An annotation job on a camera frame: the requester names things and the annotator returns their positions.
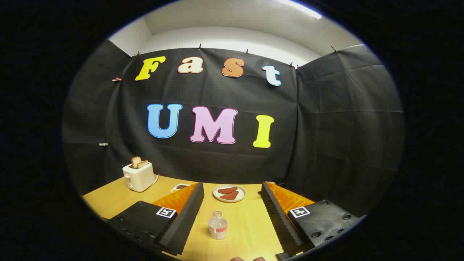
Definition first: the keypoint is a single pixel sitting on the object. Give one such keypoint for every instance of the clear plastic juice bottle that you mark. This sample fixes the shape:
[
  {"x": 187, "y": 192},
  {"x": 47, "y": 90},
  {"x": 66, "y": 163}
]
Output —
[{"x": 217, "y": 228}]

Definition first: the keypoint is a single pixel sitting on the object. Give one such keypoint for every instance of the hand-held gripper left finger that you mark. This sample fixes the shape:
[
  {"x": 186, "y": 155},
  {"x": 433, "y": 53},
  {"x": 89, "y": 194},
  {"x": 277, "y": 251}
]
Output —
[{"x": 185, "y": 221}]

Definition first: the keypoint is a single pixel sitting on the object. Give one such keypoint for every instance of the wooden table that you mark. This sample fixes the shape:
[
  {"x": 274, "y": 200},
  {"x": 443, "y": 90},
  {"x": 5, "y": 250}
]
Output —
[{"x": 250, "y": 232}]

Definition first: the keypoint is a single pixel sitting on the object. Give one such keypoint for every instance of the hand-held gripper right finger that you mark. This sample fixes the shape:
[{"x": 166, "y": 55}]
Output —
[{"x": 281, "y": 221}]

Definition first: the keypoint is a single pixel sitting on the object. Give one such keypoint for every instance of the cream toaster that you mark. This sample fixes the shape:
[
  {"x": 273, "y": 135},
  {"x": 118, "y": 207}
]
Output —
[{"x": 139, "y": 179}]

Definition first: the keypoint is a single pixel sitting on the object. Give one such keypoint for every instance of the white divided spice tray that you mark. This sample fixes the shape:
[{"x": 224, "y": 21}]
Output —
[{"x": 180, "y": 187}]

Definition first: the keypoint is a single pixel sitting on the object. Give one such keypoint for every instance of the red meat slice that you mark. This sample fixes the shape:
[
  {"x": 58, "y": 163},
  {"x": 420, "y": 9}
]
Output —
[
  {"x": 227, "y": 190},
  {"x": 230, "y": 196}
]

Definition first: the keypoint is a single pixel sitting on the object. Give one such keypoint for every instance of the toast slice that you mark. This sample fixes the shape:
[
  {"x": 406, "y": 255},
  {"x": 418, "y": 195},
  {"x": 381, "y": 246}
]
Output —
[
  {"x": 135, "y": 162},
  {"x": 143, "y": 164}
]

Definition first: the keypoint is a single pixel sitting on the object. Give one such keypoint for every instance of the white round plate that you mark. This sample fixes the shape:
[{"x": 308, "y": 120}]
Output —
[{"x": 229, "y": 200}]

